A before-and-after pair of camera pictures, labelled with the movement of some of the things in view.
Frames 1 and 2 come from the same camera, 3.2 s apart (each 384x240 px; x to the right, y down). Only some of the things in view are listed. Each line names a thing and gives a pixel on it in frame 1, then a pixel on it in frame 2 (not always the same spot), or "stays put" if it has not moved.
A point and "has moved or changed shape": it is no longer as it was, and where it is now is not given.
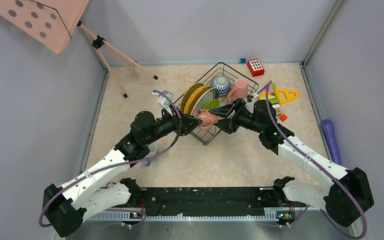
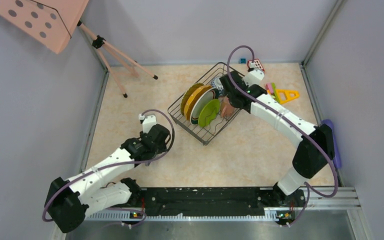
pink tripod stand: [99, 42] stays put
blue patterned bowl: [223, 84] stays put
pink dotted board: [51, 23] stays put
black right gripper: [229, 125] to [225, 93]
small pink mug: [208, 119] has moved or changed shape
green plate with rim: [204, 97] stays put
